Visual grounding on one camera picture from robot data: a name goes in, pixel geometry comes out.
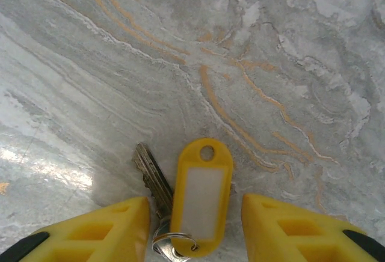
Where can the silver key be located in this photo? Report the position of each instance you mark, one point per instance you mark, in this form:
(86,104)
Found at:
(153,175)

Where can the small tan wooden block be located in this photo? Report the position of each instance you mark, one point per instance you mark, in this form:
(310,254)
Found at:
(201,196)

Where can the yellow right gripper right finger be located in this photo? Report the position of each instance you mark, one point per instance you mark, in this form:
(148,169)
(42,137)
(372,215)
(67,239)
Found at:
(300,238)

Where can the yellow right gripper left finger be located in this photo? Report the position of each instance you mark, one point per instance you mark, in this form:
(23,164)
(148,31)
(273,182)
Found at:
(90,238)

